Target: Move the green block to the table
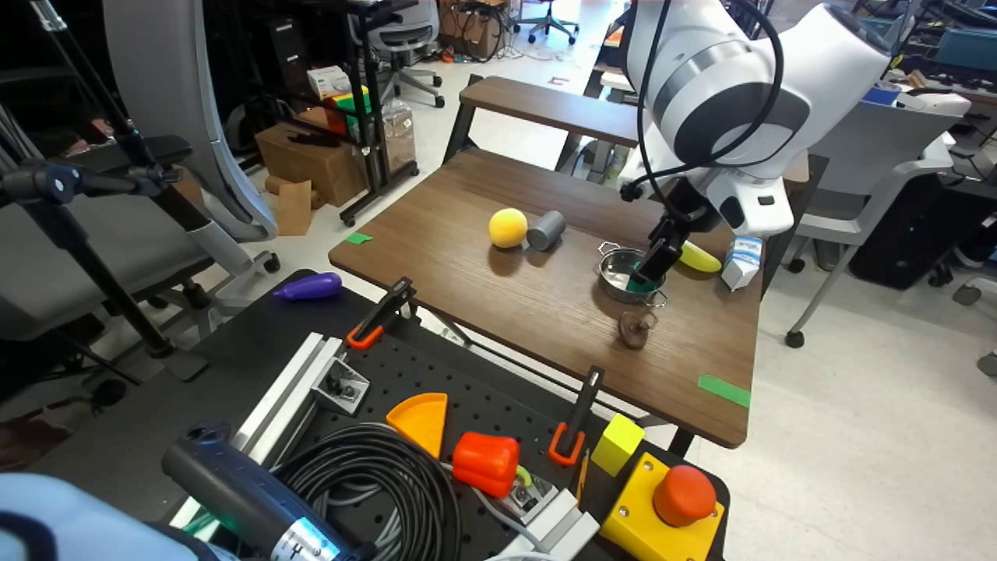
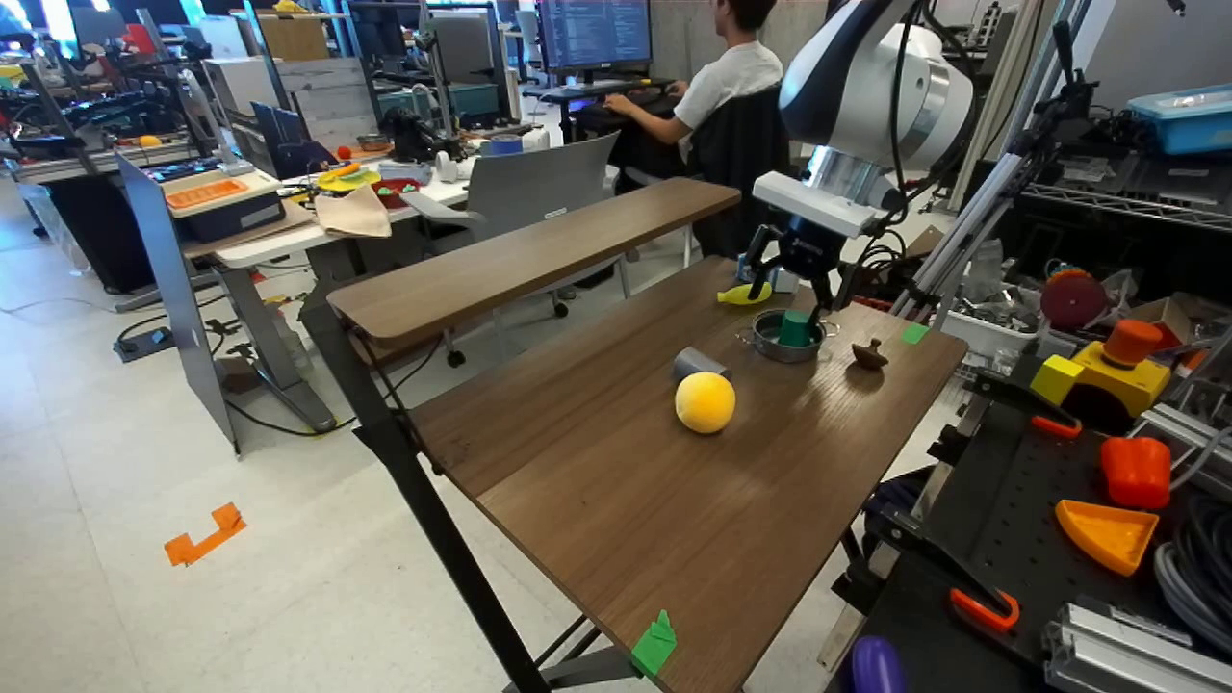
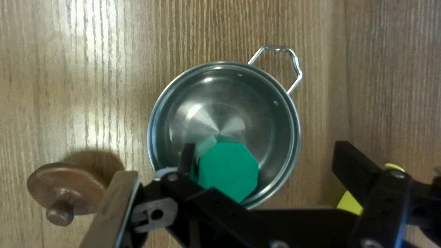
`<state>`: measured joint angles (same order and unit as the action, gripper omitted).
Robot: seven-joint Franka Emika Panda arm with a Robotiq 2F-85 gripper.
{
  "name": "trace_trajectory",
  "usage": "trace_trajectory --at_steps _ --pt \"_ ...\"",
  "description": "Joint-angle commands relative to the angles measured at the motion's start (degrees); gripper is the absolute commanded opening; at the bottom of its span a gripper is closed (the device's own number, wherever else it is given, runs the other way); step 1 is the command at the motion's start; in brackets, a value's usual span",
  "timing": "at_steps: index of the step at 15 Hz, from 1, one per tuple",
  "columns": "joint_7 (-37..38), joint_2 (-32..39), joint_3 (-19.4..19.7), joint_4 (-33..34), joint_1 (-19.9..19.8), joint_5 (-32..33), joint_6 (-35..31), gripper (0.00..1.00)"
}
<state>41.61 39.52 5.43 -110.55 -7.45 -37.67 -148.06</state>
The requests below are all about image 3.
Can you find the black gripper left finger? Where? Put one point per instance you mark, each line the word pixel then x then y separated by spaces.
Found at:
pixel 187 184

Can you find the brown wooden spinning top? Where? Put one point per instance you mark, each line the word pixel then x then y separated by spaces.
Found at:
pixel 69 188

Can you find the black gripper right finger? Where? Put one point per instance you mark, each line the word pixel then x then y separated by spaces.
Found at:
pixel 373 184

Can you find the small metal pot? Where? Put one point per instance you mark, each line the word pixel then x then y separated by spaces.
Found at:
pixel 229 105

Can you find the green octagonal block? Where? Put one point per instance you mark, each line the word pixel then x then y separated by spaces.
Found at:
pixel 228 170

